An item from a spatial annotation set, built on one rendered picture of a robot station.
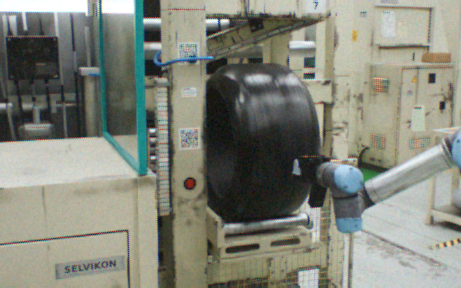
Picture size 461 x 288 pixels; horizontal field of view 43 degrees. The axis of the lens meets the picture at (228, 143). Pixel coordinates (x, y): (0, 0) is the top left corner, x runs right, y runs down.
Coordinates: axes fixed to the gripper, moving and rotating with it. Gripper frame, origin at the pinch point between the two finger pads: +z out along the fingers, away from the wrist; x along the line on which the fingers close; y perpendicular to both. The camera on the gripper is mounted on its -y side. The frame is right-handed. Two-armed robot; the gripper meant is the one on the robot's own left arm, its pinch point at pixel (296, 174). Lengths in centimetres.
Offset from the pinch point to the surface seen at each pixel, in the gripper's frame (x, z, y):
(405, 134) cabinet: -320, 377, -19
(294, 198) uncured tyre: -2.3, 6.9, -9.2
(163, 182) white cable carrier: 40.0, 22.4, -1.9
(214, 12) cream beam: 13, 40, 59
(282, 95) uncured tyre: 1.9, 4.8, 26.4
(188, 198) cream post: 31.4, 22.2, -8.3
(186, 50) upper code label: 31, 16, 43
